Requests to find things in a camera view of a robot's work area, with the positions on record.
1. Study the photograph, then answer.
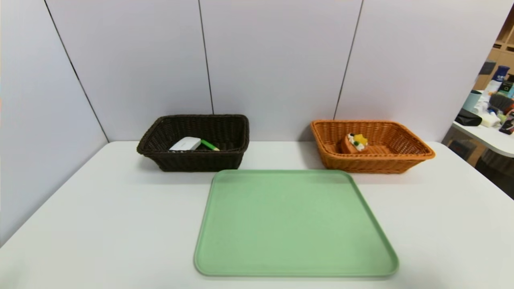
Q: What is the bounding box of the white plastic box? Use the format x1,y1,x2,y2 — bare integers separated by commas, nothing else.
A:
169,137,202,152

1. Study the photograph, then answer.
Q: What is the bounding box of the toy waffle slice with fruit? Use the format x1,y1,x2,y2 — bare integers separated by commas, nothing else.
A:
341,133,369,154

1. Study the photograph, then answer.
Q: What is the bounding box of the dark brown wicker basket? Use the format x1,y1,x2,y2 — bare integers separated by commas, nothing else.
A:
137,115,250,172

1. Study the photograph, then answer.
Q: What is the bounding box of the orange wicker basket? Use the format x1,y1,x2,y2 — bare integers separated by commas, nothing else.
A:
310,120,436,174

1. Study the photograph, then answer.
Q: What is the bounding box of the light green plastic tray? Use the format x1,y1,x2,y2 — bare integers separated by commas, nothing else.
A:
194,169,399,277

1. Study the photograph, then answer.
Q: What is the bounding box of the wooden cabinet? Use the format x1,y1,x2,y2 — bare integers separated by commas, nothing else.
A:
442,128,486,167

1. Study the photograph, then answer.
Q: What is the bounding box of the black pouch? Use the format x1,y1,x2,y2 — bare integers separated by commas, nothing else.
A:
455,108,482,127

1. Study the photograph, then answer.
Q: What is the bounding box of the teal cup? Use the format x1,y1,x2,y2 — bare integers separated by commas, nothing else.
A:
462,90,482,113

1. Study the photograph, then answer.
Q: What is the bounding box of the white block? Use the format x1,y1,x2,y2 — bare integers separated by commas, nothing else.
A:
479,113,500,128

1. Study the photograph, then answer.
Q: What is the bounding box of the white side table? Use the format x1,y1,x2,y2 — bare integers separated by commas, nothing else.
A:
452,120,514,158

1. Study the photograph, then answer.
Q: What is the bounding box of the grey brush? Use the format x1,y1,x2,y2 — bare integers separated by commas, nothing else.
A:
490,93,514,113

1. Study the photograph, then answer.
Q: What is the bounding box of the dark phone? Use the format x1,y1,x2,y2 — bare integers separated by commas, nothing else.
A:
499,112,514,135

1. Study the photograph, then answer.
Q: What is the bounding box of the blue bottle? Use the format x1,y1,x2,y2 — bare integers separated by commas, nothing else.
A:
492,65,510,83

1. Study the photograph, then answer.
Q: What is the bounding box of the black box with green print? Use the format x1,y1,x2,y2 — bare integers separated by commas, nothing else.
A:
498,74,514,96

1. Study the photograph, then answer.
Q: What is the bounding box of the wooden shelf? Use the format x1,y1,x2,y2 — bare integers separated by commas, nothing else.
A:
474,4,514,91

